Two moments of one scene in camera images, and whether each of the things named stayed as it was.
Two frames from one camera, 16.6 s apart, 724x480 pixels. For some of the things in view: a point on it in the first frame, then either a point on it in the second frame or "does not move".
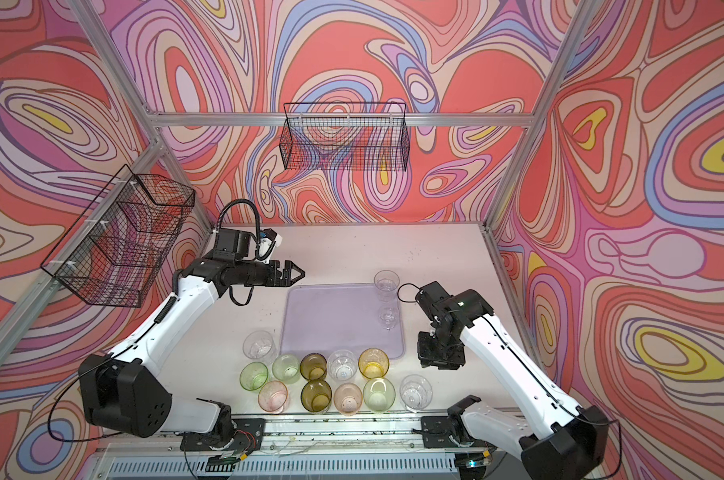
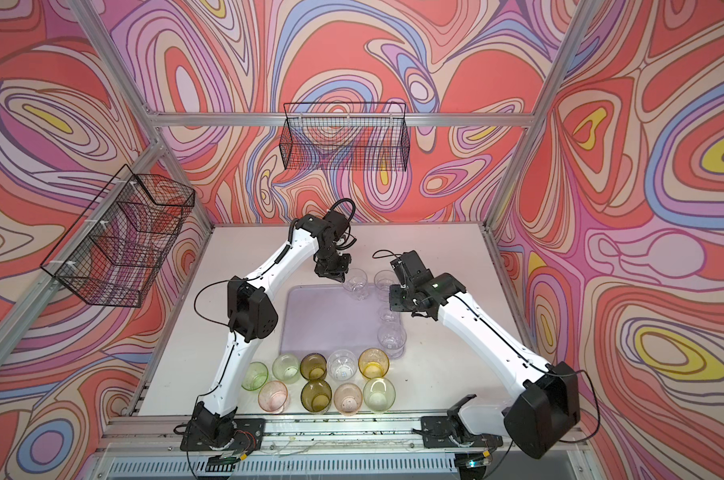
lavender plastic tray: x=322 y=318 does not move
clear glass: x=386 y=283 does not move
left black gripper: x=285 y=281 to x=338 y=275
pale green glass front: x=379 y=394 does not move
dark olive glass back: x=313 y=366 does not move
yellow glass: x=373 y=362 does not move
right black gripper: x=427 y=357 to x=396 y=304
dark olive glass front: x=316 y=396 does not move
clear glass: x=258 y=345 to x=355 y=283
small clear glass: x=388 y=317 does not move
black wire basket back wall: x=350 y=136 does not move
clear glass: x=416 y=392 to x=391 y=336
